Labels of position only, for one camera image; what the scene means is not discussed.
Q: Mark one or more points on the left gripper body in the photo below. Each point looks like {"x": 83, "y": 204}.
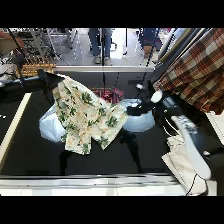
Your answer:
{"x": 52, "y": 81}

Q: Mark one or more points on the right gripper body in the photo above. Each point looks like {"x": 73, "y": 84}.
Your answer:
{"x": 136, "y": 110}

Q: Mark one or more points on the white green floral shorts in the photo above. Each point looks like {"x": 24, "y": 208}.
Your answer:
{"x": 85, "y": 116}

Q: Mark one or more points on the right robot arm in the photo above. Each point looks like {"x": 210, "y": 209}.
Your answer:
{"x": 191, "y": 150}

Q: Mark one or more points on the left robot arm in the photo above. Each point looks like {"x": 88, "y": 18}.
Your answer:
{"x": 20, "y": 84}

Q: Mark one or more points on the person's legs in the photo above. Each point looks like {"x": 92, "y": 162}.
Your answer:
{"x": 97, "y": 43}

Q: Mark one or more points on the cream garment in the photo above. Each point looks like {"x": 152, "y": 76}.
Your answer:
{"x": 181, "y": 166}

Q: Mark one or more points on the red checked shirt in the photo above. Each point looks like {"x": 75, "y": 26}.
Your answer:
{"x": 200, "y": 73}

